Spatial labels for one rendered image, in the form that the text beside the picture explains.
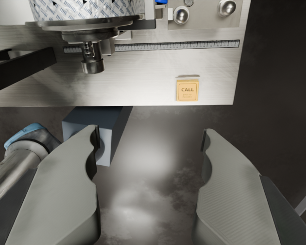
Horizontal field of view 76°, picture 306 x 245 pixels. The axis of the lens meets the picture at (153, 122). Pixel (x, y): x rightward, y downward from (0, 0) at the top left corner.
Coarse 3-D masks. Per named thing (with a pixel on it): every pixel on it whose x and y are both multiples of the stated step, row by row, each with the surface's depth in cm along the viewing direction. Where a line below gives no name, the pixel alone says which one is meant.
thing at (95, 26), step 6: (90, 24) 21; (96, 24) 21; (102, 24) 22; (108, 24) 22; (114, 24) 22; (120, 24) 23; (126, 24) 24; (48, 30) 22; (54, 30) 22; (60, 30) 22; (66, 30) 21; (72, 30) 21
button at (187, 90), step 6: (180, 84) 63; (186, 84) 63; (192, 84) 63; (198, 84) 62; (180, 90) 64; (186, 90) 64; (192, 90) 64; (180, 96) 65; (186, 96) 65; (192, 96) 65
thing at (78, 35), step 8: (64, 32) 24; (72, 32) 23; (80, 32) 23; (88, 32) 23; (96, 32) 24; (104, 32) 24; (112, 32) 25; (72, 40) 24; (80, 40) 24; (88, 40) 24; (96, 40) 24
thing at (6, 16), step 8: (0, 0) 27; (8, 0) 27; (16, 0) 27; (24, 0) 27; (0, 8) 28; (8, 8) 27; (16, 8) 27; (24, 8) 28; (0, 16) 28; (8, 16) 28; (16, 16) 28; (24, 16) 28; (32, 16) 28; (0, 24) 29; (8, 24) 29; (16, 24) 28; (24, 24) 29
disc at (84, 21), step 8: (120, 16) 22; (128, 16) 22; (136, 16) 23; (144, 16) 26; (32, 24) 21; (40, 24) 20; (48, 24) 20; (56, 24) 20; (64, 24) 20; (72, 24) 20; (80, 24) 20
